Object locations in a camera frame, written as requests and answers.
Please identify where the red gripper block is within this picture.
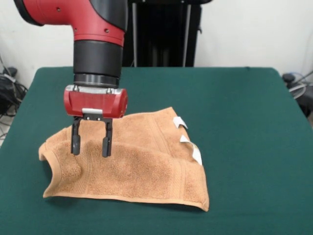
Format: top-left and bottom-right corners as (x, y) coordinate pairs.
(64, 84), (129, 158)

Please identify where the tan terry towel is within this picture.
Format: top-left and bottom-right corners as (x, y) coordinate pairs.
(38, 106), (210, 212)

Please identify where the dark green table cloth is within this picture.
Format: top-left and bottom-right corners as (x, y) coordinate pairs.
(0, 66), (313, 235)

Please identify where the black cable bundle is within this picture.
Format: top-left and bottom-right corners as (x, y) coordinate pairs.
(0, 73), (28, 118)

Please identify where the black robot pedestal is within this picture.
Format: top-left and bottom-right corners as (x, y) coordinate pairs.
(122, 0), (213, 68)

